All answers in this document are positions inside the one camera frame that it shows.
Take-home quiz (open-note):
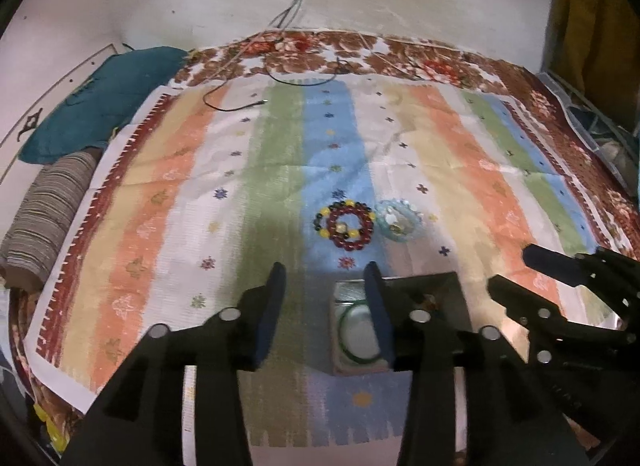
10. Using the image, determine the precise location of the green bangle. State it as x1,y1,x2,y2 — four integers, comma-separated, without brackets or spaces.
337,302,397,365

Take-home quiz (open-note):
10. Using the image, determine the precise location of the teal pillow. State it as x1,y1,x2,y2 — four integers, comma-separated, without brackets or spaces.
20,46,190,165

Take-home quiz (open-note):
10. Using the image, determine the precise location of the brown floral blanket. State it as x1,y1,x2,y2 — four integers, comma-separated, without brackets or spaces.
7,30,640,466

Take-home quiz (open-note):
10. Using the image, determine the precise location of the grey plastic rack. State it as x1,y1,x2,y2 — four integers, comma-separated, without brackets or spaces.
536,70,640,189

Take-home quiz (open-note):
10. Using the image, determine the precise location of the light blue bead bracelet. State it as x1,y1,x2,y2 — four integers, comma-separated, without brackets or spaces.
375,199,424,245

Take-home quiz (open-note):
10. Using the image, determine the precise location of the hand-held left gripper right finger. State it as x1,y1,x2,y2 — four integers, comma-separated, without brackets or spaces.
362,262,591,466

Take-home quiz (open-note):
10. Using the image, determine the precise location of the black cable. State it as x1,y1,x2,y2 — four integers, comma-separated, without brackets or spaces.
202,58,352,112

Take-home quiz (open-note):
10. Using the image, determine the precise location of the yellow and black bead bracelet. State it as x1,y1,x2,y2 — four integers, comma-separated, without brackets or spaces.
314,199,377,243

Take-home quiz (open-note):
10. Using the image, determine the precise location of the dark red bead bracelet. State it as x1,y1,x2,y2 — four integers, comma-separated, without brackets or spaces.
329,211,375,252

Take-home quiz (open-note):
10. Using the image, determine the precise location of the striped bolster pillow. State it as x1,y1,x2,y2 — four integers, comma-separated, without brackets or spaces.
0,151,99,291

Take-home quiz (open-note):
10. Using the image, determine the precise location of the yellow hanging cloth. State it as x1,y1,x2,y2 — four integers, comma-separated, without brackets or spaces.
549,0,640,133

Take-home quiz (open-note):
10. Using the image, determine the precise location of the jewelry box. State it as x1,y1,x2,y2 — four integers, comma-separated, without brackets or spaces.
327,272,475,377

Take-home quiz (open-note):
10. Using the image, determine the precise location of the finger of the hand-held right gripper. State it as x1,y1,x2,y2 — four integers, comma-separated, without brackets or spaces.
522,244,640,317
487,273,630,347

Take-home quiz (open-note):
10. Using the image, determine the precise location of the striped pastel cloth mat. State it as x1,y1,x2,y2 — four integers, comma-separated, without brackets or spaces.
22,73,618,466

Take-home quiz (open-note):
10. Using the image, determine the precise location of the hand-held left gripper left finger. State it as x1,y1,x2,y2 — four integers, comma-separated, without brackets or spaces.
60,262,288,466

